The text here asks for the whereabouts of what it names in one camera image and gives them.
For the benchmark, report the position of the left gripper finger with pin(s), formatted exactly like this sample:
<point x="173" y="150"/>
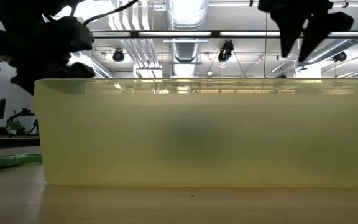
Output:
<point x="25" y="85"/>
<point x="51" y="85"/>

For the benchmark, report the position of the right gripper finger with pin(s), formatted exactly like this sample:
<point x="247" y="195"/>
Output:
<point x="317" y="34"/>
<point x="289" y="31"/>

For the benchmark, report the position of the black background robot arm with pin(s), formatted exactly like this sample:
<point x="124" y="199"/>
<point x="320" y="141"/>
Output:
<point x="26" y="112"/>

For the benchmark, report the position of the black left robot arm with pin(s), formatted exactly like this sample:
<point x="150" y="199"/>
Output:
<point x="17" y="12"/>

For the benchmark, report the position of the black ceiling spotlight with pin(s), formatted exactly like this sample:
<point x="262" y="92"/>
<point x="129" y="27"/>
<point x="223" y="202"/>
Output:
<point x="225" y="51"/>
<point x="339" y="56"/>
<point x="118" y="55"/>

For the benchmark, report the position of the small black ceiling clamp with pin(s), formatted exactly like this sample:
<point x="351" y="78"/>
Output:
<point x="346" y="4"/>

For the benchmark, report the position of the small background potted plant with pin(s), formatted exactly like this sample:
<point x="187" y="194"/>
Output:
<point x="14" y="127"/>

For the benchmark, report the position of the white ceiling air unit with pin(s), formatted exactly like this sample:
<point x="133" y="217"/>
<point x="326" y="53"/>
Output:
<point x="102" y="70"/>

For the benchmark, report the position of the white ceiling pipe run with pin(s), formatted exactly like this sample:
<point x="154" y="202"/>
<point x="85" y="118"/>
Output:
<point x="141" y="53"/>

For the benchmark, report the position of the yellow translucent plastic bin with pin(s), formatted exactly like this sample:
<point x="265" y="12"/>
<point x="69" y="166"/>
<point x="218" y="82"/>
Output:
<point x="197" y="140"/>

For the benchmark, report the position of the silver ventilation duct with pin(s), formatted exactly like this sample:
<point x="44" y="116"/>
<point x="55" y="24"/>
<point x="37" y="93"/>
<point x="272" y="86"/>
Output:
<point x="186" y="18"/>
<point x="337" y="46"/>

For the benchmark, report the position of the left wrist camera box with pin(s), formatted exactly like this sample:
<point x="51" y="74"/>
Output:
<point x="73" y="34"/>

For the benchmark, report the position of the black aluminium table frame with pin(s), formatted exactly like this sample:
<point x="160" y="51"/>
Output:
<point x="11" y="143"/>

